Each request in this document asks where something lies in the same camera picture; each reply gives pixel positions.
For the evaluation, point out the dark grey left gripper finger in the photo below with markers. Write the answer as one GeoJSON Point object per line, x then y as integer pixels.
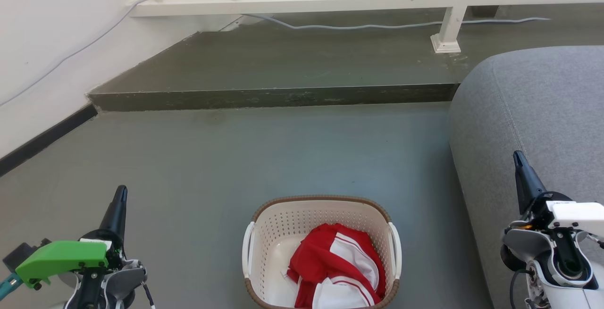
{"type": "Point", "coordinates": [116, 217]}

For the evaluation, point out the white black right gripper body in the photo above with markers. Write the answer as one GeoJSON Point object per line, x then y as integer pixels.
{"type": "Point", "coordinates": [575, 214]}

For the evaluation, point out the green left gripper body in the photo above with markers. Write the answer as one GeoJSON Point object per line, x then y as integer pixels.
{"type": "Point", "coordinates": [61, 256]}

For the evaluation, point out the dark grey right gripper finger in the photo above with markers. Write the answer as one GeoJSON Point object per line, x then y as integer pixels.
{"type": "Point", "coordinates": [526, 181]}

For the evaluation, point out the beige perforated plastic laundry basket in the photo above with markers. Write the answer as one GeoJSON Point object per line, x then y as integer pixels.
{"type": "Point", "coordinates": [278, 238]}

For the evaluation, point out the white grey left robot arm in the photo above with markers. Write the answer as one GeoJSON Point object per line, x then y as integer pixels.
{"type": "Point", "coordinates": [118, 283]}

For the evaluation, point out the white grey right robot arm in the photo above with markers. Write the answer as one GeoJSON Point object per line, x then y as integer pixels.
{"type": "Point", "coordinates": [538, 252]}

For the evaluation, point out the grey fabric sofa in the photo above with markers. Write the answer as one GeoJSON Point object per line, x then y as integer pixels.
{"type": "Point", "coordinates": [538, 120]}

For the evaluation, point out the black baseboard strip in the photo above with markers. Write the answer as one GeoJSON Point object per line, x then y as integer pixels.
{"type": "Point", "coordinates": [42, 141]}

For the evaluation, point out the red and white garment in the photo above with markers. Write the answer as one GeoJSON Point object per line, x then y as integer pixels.
{"type": "Point", "coordinates": [335, 262]}

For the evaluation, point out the white wooden railing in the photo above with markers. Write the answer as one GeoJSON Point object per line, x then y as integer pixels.
{"type": "Point", "coordinates": [302, 2]}

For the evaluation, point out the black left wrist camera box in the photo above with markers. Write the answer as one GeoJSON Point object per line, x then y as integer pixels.
{"type": "Point", "coordinates": [19, 254]}

